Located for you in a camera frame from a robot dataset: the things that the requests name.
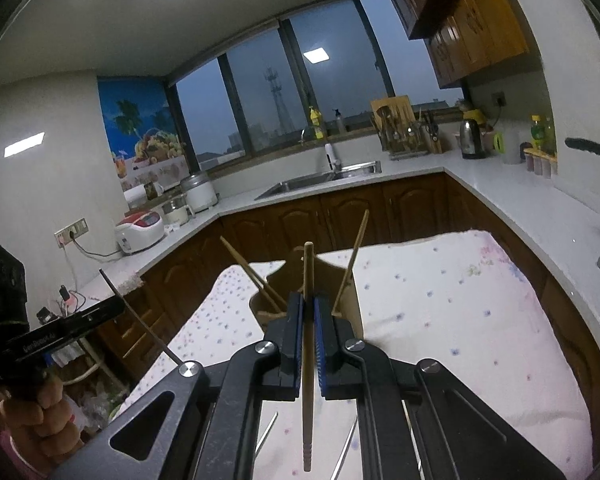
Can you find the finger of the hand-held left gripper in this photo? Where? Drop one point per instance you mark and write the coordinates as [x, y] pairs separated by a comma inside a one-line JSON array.
[[292, 350], [100, 315]]

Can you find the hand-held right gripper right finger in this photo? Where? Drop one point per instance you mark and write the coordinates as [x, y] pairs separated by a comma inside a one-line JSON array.
[[322, 350]]

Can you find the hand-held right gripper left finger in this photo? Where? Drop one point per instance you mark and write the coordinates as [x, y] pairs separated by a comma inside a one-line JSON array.
[[292, 350]]

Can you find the metal chopstick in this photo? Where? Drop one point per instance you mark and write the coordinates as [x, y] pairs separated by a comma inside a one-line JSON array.
[[145, 320], [266, 432], [344, 447]]

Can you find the wooden utensil holder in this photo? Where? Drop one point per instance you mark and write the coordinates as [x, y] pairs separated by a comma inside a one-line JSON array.
[[352, 305]]

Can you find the wooden chopstick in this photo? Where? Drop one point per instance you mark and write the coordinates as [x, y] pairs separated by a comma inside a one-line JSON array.
[[240, 260], [307, 425], [355, 255]]

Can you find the person's left hand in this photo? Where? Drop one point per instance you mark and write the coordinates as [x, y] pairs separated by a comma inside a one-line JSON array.
[[45, 420]]

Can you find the pink lace cloth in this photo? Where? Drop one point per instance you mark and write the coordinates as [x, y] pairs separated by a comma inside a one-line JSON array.
[[129, 282]]

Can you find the white storage rack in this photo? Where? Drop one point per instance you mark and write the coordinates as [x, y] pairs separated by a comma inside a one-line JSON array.
[[90, 365]]

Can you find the white and red rice cooker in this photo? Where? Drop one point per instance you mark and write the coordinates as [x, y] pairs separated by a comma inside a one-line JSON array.
[[139, 232]]

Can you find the paper towel roll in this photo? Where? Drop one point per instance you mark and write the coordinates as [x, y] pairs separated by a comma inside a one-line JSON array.
[[136, 199]]

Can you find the small white stew pot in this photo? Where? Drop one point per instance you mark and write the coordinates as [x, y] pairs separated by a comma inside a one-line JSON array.
[[176, 212]]

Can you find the floral white tablecloth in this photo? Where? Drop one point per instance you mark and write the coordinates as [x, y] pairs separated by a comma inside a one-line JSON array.
[[455, 320]]

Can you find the wooden base cabinets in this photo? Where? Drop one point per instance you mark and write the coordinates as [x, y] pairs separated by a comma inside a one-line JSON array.
[[405, 210]]

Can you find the steel kitchen sink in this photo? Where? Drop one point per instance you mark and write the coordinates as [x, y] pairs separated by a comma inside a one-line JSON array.
[[320, 180]]

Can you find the white water tap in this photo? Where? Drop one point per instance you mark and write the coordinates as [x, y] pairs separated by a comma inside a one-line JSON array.
[[332, 157]]

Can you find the chrome faucet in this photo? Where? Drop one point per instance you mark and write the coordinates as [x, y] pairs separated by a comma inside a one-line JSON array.
[[306, 136]]

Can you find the countertop utensil rack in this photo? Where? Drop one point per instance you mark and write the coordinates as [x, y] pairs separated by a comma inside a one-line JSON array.
[[402, 140]]

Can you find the yellow dish soap bottle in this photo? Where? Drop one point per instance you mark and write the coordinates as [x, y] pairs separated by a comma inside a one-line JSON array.
[[316, 125]]

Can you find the knife block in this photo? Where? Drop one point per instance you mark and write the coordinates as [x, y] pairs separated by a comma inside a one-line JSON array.
[[432, 135]]

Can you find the wooden cutting board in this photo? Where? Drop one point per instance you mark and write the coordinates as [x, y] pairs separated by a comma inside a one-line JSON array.
[[392, 107]]

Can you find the steel electric kettle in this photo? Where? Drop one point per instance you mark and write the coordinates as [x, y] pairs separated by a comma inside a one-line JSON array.
[[472, 140]]

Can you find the kitchen window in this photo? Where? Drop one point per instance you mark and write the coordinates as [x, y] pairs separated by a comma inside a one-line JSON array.
[[290, 85]]

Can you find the green kitchen gadget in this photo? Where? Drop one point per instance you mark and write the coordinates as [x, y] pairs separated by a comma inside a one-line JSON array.
[[499, 141]]

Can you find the white plastic container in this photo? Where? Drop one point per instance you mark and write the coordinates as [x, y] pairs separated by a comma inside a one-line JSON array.
[[511, 146]]

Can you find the spice jar set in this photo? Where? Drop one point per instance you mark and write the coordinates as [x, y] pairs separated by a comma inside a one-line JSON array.
[[540, 162]]

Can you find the wall outlet strip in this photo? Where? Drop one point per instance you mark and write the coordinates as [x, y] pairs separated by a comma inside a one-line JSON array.
[[71, 231]]

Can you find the tropical fruit wall poster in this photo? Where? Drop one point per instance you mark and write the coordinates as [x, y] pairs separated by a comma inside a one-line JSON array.
[[140, 130]]

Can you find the wall socket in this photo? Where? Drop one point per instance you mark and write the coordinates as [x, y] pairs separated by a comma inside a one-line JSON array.
[[498, 98]]

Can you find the wooden wall cabinets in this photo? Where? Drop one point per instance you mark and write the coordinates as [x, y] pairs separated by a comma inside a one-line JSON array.
[[470, 20]]

